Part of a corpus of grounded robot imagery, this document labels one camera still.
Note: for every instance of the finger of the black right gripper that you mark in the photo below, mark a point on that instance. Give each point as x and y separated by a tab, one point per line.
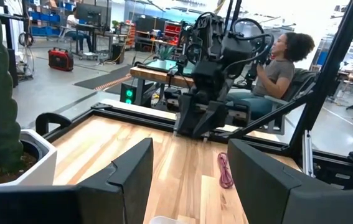
186	119
209	119

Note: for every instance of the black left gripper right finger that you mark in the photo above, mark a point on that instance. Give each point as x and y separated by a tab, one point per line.
275	193

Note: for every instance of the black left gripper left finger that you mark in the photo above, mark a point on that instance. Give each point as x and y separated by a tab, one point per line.
120	193

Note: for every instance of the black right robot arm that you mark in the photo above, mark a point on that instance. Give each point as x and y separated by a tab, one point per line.
223	40

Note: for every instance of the wooden background workbench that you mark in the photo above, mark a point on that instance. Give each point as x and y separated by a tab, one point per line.
160	76

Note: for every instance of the clear plastic bin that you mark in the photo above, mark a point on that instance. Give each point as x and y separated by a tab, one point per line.
163	220

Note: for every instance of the black computer green lights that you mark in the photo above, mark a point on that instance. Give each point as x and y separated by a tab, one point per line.
128	93

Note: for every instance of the person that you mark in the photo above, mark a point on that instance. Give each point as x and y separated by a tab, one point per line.
275	76
77	29

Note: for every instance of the white square planter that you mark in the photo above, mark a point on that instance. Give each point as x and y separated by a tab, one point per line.
39	161

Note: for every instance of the grey chair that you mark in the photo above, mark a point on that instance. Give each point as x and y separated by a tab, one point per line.
297	84

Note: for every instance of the black computer monitor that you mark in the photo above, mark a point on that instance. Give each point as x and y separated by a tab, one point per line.
89	14

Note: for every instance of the red portable case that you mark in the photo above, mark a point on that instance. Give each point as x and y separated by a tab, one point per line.
60	59

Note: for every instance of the black table frame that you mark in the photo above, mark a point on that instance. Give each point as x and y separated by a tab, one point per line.
328	77

